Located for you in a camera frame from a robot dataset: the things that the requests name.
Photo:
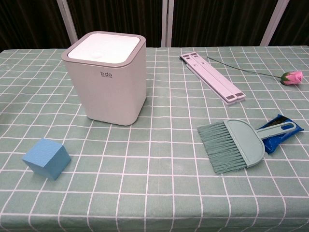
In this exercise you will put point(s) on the pink artificial rose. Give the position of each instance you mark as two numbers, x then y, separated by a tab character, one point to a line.
293	77

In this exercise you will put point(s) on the teal hand brush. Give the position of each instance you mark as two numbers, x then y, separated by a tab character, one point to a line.
241	142

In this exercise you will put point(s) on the blue cookie packet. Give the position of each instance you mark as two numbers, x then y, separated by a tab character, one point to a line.
272	143

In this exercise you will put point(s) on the dark brown curtain panel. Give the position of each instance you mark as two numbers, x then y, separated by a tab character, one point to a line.
116	17
29	21
297	21
217	21

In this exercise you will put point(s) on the grey metal partition post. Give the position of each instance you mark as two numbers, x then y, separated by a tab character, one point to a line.
65	14
167	24
274	24

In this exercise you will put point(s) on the white plastic bin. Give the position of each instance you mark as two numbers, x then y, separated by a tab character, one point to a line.
108	96

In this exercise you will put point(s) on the blue foam cube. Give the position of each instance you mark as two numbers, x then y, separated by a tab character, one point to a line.
46	157

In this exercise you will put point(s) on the green checked tablecloth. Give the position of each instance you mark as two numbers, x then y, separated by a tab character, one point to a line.
154	193

